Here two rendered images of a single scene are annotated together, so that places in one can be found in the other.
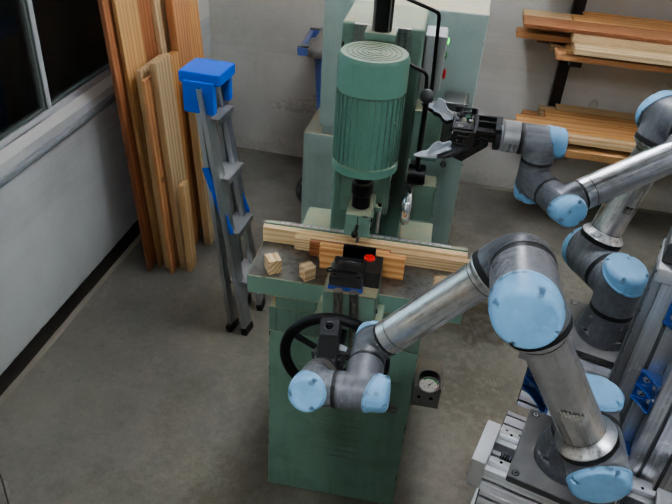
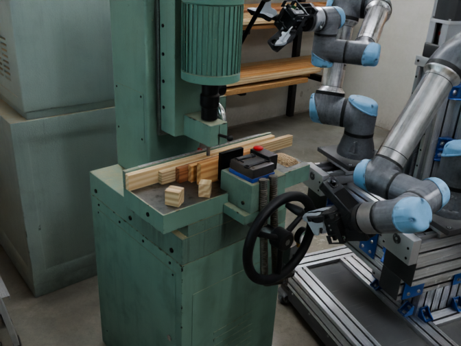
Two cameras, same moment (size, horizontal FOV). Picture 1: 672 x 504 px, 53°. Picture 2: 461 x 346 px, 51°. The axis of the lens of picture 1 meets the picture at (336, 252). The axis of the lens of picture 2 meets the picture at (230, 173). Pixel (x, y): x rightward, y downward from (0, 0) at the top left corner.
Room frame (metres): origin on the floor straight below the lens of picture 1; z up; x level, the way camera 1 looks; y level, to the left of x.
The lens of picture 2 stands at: (0.63, 0.99, 1.55)
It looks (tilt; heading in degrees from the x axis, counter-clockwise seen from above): 24 degrees down; 310
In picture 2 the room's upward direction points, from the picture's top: 3 degrees clockwise
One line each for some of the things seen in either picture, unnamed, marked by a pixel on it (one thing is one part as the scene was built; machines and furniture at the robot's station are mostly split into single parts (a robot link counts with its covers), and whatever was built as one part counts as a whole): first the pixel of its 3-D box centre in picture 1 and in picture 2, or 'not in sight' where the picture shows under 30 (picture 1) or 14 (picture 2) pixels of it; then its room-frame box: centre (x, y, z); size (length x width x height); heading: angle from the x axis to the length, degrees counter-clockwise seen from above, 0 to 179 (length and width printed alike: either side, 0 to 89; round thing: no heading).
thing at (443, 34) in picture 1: (433, 58); not in sight; (1.92, -0.24, 1.40); 0.10 x 0.06 x 0.16; 173
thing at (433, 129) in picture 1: (427, 130); not in sight; (1.81, -0.24, 1.23); 0.09 x 0.08 x 0.15; 173
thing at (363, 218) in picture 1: (360, 215); (205, 130); (1.64, -0.06, 1.03); 0.14 x 0.07 x 0.09; 173
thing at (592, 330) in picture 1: (608, 319); (357, 141); (1.45, -0.76, 0.87); 0.15 x 0.15 x 0.10
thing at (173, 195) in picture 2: (273, 263); (174, 195); (1.52, 0.17, 0.92); 0.04 x 0.04 x 0.04; 24
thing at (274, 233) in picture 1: (363, 246); (208, 159); (1.64, -0.08, 0.93); 0.60 x 0.02 x 0.05; 83
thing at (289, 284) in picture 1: (355, 287); (232, 188); (1.51, -0.06, 0.87); 0.61 x 0.30 x 0.06; 83
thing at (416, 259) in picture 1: (392, 255); (232, 156); (1.60, -0.16, 0.92); 0.58 x 0.02 x 0.04; 83
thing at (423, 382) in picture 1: (428, 382); (301, 237); (1.38, -0.29, 0.65); 0.06 x 0.04 x 0.08; 83
